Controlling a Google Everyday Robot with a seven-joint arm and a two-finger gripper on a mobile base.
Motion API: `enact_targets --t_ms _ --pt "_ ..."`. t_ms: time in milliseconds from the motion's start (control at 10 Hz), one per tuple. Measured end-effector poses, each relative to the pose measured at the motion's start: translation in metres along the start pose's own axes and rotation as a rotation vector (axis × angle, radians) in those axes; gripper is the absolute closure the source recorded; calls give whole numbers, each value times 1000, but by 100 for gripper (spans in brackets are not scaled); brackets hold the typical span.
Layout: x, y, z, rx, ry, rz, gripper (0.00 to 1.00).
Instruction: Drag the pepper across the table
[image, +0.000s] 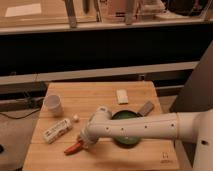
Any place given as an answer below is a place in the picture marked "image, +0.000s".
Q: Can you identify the black cable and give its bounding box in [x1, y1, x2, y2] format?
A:
[0, 90, 45, 120]

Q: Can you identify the white paper cup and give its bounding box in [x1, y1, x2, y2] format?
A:
[44, 94, 63, 117]

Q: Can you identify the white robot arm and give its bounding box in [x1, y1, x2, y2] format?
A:
[79, 108, 213, 171]

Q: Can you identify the green frying pan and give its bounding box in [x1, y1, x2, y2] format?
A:
[110, 100, 155, 146]

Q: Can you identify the white rectangular eraser block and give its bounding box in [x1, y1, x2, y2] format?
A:
[116, 89, 128, 104]

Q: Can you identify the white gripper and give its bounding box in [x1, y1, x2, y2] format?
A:
[77, 130, 98, 149]

